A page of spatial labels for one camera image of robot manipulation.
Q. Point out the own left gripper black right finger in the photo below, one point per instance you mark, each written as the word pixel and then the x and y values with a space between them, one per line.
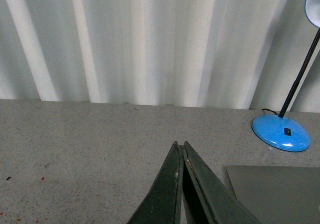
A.
pixel 206 199

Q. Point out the grey laptop with black keyboard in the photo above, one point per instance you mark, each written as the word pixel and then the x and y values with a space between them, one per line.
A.
pixel 278 194

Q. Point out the blue desk lamp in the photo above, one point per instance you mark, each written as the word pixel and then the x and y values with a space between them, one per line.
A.
pixel 277 130

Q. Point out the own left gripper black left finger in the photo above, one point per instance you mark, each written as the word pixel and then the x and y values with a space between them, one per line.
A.
pixel 162 204

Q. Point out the white curtain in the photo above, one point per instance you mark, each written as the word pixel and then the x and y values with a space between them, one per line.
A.
pixel 239 54

